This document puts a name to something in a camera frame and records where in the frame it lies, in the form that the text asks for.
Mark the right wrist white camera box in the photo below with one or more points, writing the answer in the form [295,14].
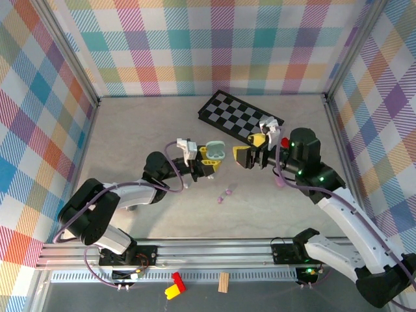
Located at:
[269,125]

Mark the mint green earbud charging case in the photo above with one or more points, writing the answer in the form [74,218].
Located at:
[216,148]

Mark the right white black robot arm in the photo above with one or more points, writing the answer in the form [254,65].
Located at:
[351,221]

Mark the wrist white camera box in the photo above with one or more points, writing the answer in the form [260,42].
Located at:
[187,146]
[269,125]

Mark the long aluminium base rail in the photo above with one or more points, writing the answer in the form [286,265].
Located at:
[211,253]

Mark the purple earbud charging case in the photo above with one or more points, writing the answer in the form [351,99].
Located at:
[279,185]

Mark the red rectangular block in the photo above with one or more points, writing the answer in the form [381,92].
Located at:
[284,142]

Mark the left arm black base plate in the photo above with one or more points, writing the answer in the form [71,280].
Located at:
[146,256]

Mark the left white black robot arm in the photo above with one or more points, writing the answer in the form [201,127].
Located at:
[87,211]

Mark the black grey chessboard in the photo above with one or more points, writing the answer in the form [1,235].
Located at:
[227,110]

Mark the small wooden block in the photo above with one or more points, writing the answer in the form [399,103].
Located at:
[223,282]

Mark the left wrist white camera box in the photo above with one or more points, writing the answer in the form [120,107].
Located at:
[187,146]

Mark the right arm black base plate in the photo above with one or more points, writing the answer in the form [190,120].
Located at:
[282,255]

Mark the aluminium frame post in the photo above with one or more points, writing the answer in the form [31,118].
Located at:
[65,52]
[357,48]

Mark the yellow toy brick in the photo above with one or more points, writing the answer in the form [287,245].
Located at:
[171,291]

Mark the aluminium side rail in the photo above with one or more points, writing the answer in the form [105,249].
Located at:
[86,146]
[341,146]

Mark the red toy brick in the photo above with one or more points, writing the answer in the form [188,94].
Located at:
[178,280]

